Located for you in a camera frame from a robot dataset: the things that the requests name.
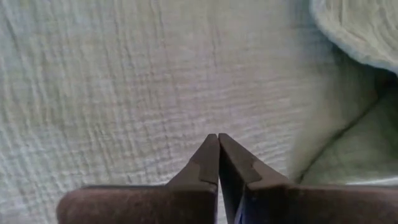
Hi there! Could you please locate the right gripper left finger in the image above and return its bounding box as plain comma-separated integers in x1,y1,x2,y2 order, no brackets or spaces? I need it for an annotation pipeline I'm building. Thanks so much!
55,133,221,224

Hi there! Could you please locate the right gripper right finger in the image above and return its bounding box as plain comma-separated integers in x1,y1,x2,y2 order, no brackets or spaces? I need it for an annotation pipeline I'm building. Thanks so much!
218,133,398,224

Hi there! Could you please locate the dark green button shirt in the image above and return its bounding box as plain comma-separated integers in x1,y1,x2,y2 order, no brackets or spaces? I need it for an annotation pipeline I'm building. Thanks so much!
0,0,398,224

